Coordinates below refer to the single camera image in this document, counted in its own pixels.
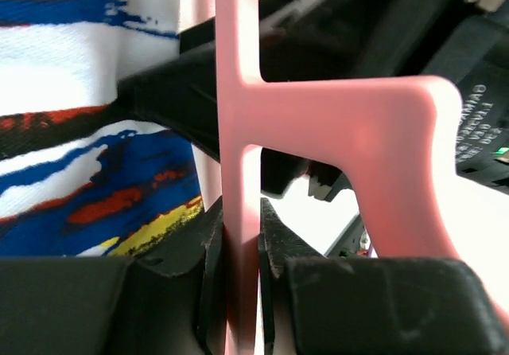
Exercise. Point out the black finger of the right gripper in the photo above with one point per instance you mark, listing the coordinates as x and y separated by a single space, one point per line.
180 95

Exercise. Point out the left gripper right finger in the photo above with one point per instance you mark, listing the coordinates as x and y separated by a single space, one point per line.
312 304

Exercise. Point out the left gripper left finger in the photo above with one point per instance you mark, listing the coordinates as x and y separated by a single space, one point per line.
171 300

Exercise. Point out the blue patterned trousers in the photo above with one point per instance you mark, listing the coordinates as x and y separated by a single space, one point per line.
81 175

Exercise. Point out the pink plastic hanger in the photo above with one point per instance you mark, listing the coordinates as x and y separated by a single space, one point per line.
393 137

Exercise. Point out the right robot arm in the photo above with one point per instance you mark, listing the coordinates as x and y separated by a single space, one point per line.
464 41

